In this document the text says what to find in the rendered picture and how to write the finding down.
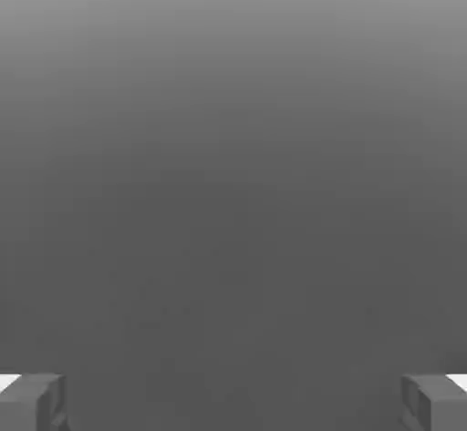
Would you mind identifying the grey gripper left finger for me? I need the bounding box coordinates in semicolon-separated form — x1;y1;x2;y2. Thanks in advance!
0;373;70;431

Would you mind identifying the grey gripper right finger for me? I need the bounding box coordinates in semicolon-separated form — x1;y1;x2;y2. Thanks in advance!
398;373;467;431

